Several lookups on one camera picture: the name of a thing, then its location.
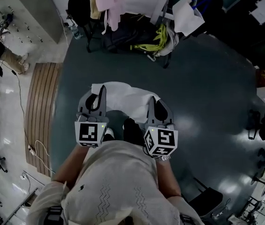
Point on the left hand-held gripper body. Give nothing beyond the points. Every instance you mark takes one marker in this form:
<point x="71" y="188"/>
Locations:
<point x="88" y="132"/>

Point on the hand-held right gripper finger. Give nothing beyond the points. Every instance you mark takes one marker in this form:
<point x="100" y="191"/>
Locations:
<point x="168" y="116"/>
<point x="151" y="114"/>

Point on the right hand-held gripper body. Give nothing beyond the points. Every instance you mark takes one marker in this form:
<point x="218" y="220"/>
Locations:
<point x="165" y="138"/>

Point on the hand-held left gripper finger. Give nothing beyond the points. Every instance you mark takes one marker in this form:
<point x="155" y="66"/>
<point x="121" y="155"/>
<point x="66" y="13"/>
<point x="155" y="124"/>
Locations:
<point x="82" y="104"/>
<point x="103" y="104"/>

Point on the person's right forearm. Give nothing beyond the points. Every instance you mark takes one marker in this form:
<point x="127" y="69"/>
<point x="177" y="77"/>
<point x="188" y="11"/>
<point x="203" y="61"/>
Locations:
<point x="167" y="177"/>

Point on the person's left forearm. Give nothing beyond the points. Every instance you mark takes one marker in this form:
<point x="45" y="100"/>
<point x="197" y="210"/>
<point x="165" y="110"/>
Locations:
<point x="71" y="165"/>

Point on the silver wristwatch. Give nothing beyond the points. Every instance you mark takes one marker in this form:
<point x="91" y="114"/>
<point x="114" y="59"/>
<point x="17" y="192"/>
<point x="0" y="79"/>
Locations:
<point x="164" y="158"/>

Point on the person's white shoe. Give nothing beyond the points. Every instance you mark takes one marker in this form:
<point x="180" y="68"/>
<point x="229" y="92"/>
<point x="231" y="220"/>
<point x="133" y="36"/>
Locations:
<point x="110" y="132"/>

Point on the person's black trousers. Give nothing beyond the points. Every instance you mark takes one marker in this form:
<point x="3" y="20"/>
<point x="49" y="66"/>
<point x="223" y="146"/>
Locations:
<point x="132" y="130"/>

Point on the brown ribbed floor ramp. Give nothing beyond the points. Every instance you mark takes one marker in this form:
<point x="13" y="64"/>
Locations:
<point x="40" y="116"/>

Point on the person's cream knit sweater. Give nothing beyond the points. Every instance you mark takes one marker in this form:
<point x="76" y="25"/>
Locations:
<point x="123" y="172"/>

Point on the small white power adapter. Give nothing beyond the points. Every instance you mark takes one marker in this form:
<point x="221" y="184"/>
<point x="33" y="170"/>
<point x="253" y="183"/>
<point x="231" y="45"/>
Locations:
<point x="31" y="150"/>

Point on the yellow-green bag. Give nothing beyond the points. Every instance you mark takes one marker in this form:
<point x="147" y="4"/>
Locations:
<point x="153" y="46"/>

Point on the black bag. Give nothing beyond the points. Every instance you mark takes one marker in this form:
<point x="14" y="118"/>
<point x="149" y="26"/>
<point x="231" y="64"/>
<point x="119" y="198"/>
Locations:
<point x="123" y="36"/>

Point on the clear water bottle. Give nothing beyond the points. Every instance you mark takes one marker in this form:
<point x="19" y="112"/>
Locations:
<point x="76" y="32"/>

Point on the black hanging backpack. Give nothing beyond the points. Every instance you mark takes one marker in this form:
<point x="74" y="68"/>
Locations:
<point x="78" y="6"/>

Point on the pink garment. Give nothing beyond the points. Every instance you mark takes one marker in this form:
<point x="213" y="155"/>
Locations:
<point x="112" y="6"/>

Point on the gray cabinet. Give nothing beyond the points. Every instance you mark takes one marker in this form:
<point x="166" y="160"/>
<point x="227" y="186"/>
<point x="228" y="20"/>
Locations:
<point x="36" y="10"/>

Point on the white hanging garment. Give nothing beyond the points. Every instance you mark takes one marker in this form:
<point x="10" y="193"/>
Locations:
<point x="144" y="1"/>

